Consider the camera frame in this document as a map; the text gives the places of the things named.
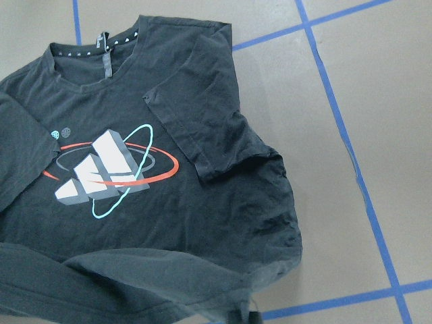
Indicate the black graphic t-shirt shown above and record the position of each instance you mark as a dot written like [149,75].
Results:
[133,190]

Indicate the brown paper table cover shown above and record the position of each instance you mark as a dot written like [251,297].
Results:
[342,89]

